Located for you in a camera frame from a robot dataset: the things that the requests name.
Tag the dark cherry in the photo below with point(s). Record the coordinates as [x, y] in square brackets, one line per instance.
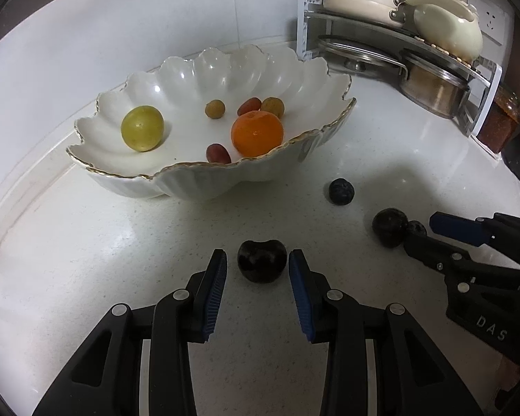
[261, 261]

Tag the red grape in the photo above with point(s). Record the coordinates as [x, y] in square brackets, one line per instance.
[248, 105]
[218, 154]

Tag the white wall socket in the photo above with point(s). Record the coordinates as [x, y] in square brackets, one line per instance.
[494, 21]

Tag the small yellow-brown fruit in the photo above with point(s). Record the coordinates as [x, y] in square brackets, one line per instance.
[215, 108]
[273, 106]

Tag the small blueberry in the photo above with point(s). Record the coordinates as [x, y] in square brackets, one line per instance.
[416, 228]

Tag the large green grape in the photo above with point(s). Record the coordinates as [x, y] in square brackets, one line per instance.
[141, 128]

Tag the stainless steel pot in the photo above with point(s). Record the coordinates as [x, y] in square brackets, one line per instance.
[433, 91]

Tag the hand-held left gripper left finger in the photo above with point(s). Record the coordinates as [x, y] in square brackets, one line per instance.
[214, 294]

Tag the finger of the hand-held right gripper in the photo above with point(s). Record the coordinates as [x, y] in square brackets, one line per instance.
[455, 227]
[433, 253]

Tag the cream clay pot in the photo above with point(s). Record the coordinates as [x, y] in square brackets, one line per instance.
[450, 30]

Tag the orange mandarin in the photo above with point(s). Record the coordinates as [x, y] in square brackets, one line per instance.
[257, 133]

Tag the person's right hand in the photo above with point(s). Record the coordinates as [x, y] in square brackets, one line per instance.
[509, 372]

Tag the glass pot lid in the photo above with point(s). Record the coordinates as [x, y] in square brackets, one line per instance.
[364, 58]

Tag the dark round plum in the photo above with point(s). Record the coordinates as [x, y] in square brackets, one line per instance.
[389, 227]

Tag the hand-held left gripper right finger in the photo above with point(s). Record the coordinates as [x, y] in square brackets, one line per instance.
[301, 299]

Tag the glass jar with red sauce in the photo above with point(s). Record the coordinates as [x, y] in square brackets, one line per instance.
[500, 121]

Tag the white scalloped ceramic bowl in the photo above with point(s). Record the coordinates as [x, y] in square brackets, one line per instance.
[186, 91]

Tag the grey corner shelf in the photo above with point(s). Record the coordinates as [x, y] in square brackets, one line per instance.
[305, 26]

